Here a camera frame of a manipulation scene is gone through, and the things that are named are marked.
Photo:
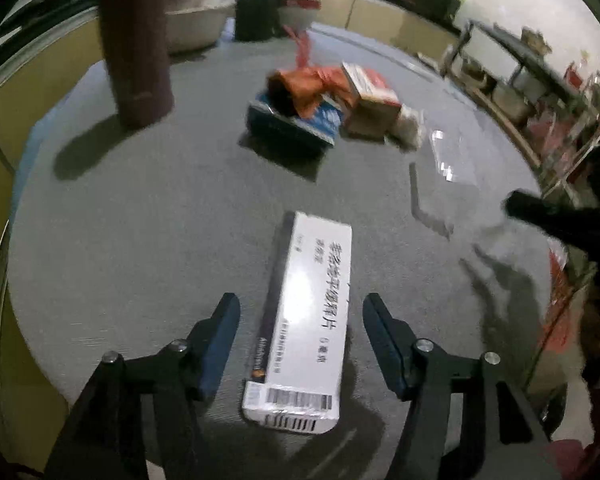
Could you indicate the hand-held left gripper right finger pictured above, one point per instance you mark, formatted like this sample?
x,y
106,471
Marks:
x,y
385,350

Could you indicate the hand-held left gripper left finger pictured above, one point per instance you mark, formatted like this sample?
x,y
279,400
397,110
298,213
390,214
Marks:
x,y
220,350

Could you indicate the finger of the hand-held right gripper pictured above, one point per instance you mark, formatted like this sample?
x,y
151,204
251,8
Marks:
x,y
540,215

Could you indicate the white medicine box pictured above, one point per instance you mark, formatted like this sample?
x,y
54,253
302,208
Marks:
x,y
305,310

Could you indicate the clear plastic wrapper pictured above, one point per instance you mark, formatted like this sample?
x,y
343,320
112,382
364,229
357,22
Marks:
x,y
445,160

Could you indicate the blue box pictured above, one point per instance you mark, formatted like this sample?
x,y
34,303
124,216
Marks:
x,y
290,127

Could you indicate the orange plastic wrapper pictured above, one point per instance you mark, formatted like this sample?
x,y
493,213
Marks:
x,y
305,85

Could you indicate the red and white cardboard box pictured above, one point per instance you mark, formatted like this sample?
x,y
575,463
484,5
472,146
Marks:
x,y
560,340

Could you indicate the grey tablecloth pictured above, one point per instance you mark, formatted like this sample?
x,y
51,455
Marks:
x,y
130,240

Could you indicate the crumpled white tissue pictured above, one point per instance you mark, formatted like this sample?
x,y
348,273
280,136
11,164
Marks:
x,y
409,127

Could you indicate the metal storage rack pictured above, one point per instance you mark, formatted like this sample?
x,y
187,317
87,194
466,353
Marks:
x,y
510,50

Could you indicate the yellow kitchen cabinet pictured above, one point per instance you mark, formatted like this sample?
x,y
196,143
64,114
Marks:
x,y
380,15

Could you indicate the maroon thermos bottle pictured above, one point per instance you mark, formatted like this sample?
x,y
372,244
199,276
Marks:
x,y
135,50

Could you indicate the black container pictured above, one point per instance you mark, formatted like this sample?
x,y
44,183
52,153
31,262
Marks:
x,y
257,15

